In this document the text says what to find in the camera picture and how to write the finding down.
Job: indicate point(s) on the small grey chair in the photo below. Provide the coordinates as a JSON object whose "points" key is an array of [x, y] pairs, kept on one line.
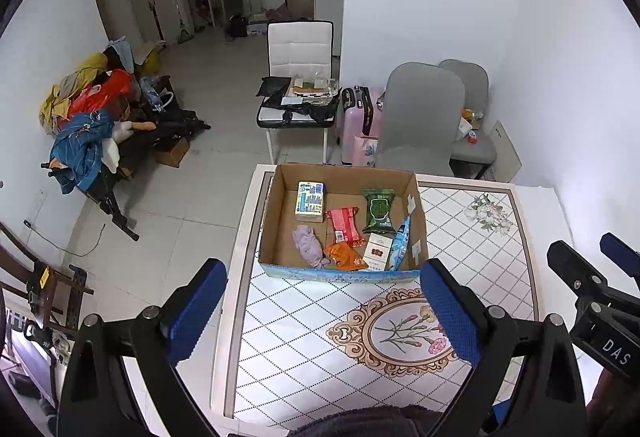
{"points": [[475, 152]]}

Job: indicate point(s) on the long blue packet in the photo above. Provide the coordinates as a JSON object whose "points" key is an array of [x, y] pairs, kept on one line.
{"points": [[400, 247]]}

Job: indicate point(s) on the red snack packet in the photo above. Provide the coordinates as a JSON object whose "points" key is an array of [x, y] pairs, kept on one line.
{"points": [[345, 227]]}

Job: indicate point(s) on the dark wooden chair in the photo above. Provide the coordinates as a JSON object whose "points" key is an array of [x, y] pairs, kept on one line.
{"points": [[50, 299]]}

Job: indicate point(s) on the black backpack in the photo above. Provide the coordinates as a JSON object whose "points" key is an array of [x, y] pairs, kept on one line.
{"points": [[235, 27]]}

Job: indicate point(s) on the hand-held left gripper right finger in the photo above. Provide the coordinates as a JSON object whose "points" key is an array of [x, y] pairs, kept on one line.
{"points": [[450, 317]]}

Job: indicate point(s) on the white yellow plastic bag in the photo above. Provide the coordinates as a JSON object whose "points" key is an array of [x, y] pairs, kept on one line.
{"points": [[467, 124]]}

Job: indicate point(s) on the person's dark fleece garment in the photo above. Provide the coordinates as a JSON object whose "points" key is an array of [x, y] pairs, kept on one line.
{"points": [[365, 424]]}

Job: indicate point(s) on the white board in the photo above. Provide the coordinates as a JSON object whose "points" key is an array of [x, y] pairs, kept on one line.
{"points": [[507, 152]]}

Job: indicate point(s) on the person's right forearm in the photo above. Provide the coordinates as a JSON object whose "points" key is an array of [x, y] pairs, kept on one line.
{"points": [[615, 409]]}

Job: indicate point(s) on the white plush toy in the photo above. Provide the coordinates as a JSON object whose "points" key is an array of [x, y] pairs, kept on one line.
{"points": [[117, 132]]}

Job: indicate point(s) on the yellow cloth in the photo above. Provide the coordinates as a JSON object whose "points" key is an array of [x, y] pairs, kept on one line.
{"points": [[65, 92]]}

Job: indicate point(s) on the green wet wipes packet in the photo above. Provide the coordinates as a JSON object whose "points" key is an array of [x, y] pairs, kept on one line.
{"points": [[378, 211]]}

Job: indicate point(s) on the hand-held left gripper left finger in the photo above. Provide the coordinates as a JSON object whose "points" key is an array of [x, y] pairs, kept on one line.
{"points": [[195, 312]]}

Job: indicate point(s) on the flat black bag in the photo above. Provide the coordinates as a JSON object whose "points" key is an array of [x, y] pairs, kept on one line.
{"points": [[272, 86]]}

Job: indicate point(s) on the small brown cardboard box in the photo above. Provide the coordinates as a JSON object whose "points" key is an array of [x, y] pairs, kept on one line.
{"points": [[172, 151]]}

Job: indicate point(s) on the orange snack packet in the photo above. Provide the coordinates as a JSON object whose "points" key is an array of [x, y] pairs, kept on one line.
{"points": [[345, 257]]}

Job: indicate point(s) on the white blue tissue pack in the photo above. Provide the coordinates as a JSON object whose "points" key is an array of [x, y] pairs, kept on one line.
{"points": [[310, 201]]}

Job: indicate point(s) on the blue jacket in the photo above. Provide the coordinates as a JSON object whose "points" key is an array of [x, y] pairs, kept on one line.
{"points": [[80, 147]]}

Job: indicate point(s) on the white cigarette pack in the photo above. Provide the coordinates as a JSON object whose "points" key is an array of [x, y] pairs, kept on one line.
{"points": [[376, 253]]}

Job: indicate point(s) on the white padded chair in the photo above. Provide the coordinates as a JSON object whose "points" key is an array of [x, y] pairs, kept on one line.
{"points": [[300, 47]]}

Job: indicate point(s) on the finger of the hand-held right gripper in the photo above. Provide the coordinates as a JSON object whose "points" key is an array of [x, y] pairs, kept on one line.
{"points": [[622, 257], [575, 269]]}

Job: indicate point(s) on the red plastic bag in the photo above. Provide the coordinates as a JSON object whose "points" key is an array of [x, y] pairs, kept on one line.
{"points": [[102, 94]]}

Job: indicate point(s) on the stack of papers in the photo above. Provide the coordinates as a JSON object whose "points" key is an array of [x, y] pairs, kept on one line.
{"points": [[312, 87]]}

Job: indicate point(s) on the pink gift bag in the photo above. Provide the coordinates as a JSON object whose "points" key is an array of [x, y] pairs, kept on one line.
{"points": [[366, 151]]}

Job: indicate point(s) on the purple cloth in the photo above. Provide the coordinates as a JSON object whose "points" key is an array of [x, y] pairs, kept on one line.
{"points": [[310, 244]]}

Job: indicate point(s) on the large grey chair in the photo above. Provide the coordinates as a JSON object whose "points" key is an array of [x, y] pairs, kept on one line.
{"points": [[422, 117]]}

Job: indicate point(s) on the pink suitcase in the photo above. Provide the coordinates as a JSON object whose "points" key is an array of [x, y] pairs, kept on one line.
{"points": [[357, 122]]}

